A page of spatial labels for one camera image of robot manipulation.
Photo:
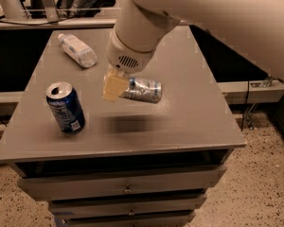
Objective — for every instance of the blue pepsi can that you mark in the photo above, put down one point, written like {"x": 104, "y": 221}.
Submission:
{"x": 63, "y": 101}

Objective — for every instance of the person in dark clothes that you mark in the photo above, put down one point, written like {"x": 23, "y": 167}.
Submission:
{"x": 82, "y": 8}

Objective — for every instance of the bottom grey drawer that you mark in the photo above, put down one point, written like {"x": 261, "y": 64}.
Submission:
{"x": 173, "y": 218}

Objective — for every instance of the top grey drawer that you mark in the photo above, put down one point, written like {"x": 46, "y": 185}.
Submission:
{"x": 84, "y": 186}

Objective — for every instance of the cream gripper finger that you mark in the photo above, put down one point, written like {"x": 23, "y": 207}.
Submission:
{"x": 115, "y": 84}

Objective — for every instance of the grey metal rail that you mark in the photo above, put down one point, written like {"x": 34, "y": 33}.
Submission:
{"x": 74, "y": 23}

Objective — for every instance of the middle grey drawer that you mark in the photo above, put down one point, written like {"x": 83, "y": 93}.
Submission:
{"x": 127, "y": 206}

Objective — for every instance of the grey drawer cabinet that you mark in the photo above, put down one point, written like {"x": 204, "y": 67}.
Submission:
{"x": 190, "y": 126}

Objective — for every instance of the clear plastic water bottle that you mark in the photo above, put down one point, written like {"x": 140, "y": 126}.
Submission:
{"x": 79, "y": 51}

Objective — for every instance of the silver redbull can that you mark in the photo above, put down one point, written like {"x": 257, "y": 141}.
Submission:
{"x": 145, "y": 90}

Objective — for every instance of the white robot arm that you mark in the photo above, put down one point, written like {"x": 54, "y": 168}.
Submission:
{"x": 253, "y": 28}

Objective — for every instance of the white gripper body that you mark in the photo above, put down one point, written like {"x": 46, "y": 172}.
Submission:
{"x": 127, "y": 59}

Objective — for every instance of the grey drawer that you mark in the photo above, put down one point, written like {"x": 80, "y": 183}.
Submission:
{"x": 127, "y": 206}
{"x": 84, "y": 186}
{"x": 173, "y": 218}

